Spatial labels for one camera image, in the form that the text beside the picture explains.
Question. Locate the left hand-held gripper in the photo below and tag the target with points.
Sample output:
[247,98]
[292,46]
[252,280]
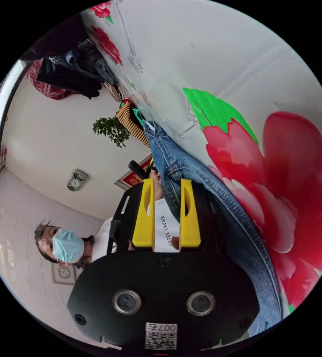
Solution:
[150,168]

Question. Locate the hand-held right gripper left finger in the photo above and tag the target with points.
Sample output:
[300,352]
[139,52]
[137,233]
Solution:
[143,234]

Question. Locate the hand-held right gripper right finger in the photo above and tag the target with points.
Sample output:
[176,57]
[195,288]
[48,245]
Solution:
[190,234]

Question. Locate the blue jeans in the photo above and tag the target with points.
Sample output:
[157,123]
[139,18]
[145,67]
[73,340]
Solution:
[233,223]

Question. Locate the person's left hand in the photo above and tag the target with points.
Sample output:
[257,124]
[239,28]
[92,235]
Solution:
[158,189]

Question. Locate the yellow black striped garment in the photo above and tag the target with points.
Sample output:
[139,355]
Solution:
[130,122]

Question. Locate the green potted plant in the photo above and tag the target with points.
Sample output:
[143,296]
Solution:
[110,129]

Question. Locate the person's body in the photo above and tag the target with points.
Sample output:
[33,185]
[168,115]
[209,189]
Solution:
[66,246]

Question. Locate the pile of clothes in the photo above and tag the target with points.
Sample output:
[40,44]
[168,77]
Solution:
[77,72]

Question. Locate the red patterned quilt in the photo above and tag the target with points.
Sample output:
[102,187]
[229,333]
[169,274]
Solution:
[48,89]

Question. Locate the bed with red flower sheet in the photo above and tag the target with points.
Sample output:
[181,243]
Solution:
[205,41]

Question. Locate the red framed wall picture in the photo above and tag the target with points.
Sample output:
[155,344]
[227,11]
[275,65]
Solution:
[133,181]

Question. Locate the silver wall clock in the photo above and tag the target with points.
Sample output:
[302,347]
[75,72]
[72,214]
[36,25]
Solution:
[77,181]

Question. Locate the white square wall clock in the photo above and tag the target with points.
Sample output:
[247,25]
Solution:
[63,273]

